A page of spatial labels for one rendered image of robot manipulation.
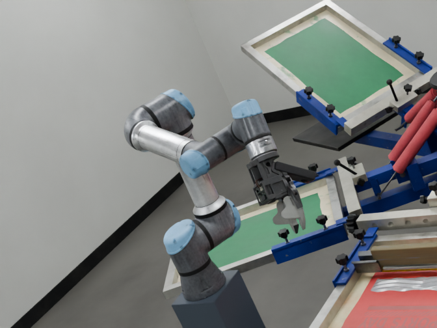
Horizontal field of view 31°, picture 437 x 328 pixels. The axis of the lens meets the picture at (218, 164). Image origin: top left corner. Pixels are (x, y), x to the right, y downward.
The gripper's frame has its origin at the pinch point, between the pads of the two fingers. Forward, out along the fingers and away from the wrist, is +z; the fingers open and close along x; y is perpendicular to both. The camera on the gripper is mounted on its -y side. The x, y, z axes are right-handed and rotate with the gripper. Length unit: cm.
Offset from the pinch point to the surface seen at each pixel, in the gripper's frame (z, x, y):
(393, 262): 19, -52, -51
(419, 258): 20, -44, -56
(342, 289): 21, -61, -34
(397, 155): -20, -96, -98
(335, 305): 25, -58, -27
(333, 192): -16, -117, -74
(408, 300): 31, -42, -45
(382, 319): 33, -43, -34
